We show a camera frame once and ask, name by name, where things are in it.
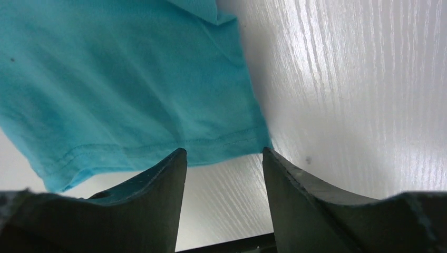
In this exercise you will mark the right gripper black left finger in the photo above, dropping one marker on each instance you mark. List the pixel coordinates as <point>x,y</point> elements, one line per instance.
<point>139,215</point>

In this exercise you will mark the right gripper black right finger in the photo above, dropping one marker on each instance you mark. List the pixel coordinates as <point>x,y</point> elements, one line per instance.
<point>312,215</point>

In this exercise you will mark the teal t shirt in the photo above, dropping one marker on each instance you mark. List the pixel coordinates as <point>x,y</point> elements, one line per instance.
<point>90,87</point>

